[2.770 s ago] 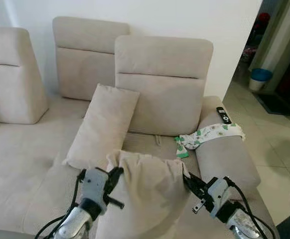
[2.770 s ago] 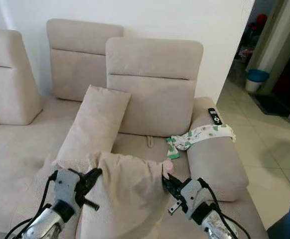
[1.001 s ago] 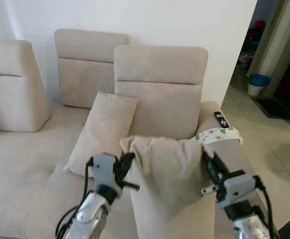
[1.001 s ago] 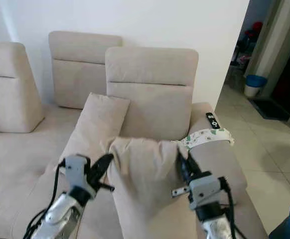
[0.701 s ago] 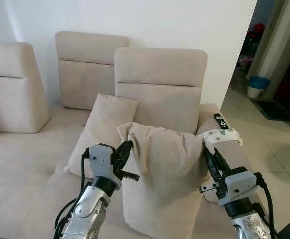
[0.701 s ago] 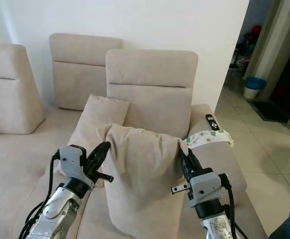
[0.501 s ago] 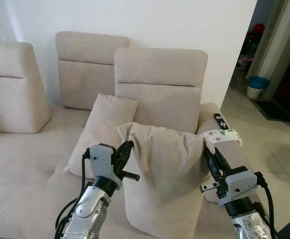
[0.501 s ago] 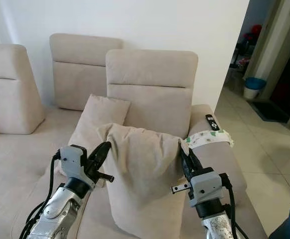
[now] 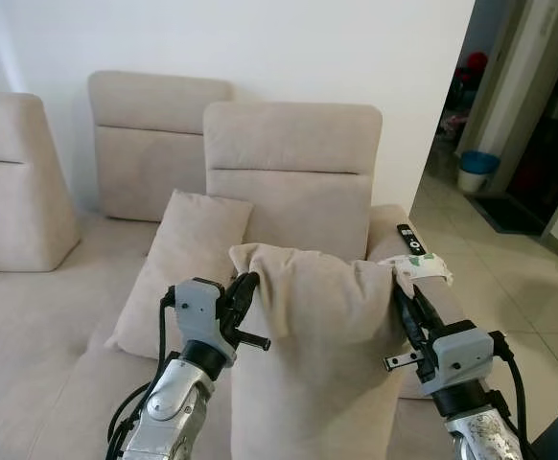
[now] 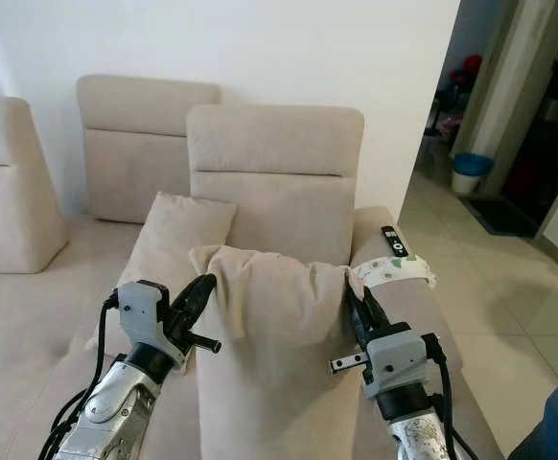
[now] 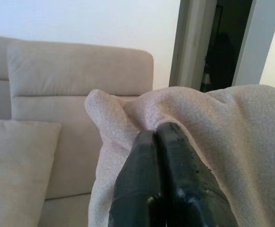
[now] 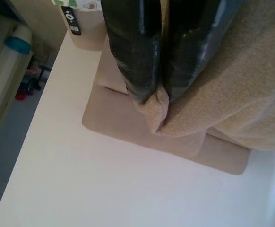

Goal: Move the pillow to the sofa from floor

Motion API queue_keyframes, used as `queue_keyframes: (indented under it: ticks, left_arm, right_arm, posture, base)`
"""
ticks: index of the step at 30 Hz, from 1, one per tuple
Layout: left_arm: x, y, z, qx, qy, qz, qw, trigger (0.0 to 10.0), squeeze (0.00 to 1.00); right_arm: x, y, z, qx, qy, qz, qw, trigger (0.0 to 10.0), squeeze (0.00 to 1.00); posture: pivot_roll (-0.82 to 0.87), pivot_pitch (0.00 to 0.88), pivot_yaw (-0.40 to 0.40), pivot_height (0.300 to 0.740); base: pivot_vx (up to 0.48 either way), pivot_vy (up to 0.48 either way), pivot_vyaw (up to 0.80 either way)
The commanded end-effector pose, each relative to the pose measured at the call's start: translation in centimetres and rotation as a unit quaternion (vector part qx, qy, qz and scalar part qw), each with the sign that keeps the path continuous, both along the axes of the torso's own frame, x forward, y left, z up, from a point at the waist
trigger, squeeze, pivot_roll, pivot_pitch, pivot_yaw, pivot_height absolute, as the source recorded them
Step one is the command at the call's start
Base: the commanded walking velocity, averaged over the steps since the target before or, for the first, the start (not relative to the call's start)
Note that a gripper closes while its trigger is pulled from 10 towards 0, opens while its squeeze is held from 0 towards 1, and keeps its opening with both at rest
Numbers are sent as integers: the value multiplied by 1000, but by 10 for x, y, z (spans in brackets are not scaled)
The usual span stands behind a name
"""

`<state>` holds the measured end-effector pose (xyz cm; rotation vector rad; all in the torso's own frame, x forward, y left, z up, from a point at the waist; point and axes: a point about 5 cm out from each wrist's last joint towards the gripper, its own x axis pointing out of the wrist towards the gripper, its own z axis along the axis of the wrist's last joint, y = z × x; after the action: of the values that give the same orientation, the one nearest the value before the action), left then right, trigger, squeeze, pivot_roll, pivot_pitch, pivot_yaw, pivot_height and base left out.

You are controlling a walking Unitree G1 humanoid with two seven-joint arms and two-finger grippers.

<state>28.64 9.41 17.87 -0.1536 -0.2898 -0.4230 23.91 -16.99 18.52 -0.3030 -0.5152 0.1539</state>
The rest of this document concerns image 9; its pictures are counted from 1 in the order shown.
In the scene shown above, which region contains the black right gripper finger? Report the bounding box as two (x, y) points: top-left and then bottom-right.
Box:
(394, 277), (425, 349)
(410, 285), (444, 333)

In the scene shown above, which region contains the red toy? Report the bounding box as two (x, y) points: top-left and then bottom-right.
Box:
(461, 51), (488, 87)

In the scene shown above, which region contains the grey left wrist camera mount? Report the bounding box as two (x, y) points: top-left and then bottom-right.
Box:
(172, 278), (237, 365)

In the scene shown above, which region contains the black remote control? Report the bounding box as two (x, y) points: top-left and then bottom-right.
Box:
(396, 223), (426, 256)

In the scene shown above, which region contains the dark doormat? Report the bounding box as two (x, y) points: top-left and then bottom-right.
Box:
(466, 195), (548, 237)

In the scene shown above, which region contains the large beige pillow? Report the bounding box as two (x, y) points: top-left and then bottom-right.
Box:
(228, 242), (409, 460)

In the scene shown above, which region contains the beige square throw pillow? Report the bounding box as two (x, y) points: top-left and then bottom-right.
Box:
(105, 189), (254, 360)

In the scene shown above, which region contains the beige door frame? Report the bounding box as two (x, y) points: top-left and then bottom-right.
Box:
(480, 0), (558, 197)

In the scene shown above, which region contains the beige sofa backrest cushion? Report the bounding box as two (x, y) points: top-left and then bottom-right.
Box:
(203, 102), (384, 262)
(88, 70), (234, 222)
(0, 92), (81, 272)

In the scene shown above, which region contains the white bin with blue rim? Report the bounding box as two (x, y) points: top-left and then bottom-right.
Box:
(457, 150), (500, 196)

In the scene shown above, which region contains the green and white patterned cloth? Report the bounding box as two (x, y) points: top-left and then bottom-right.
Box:
(380, 252), (453, 288)

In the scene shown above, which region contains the beige fabric sectional sofa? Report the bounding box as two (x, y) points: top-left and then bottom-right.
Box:
(0, 70), (481, 460)

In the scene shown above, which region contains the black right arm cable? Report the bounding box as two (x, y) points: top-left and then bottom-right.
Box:
(490, 331), (539, 460)

